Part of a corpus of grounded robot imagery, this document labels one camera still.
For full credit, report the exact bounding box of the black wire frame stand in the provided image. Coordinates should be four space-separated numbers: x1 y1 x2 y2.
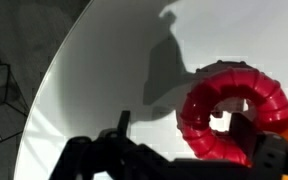
0 29 30 151

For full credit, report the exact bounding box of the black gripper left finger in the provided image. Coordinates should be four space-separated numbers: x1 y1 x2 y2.
116 110 132 138

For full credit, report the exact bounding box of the red ribbed donut toy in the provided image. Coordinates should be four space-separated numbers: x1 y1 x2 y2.
176 67 288 168

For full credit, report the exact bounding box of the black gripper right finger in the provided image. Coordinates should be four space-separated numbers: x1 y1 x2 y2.
228 111 263 159

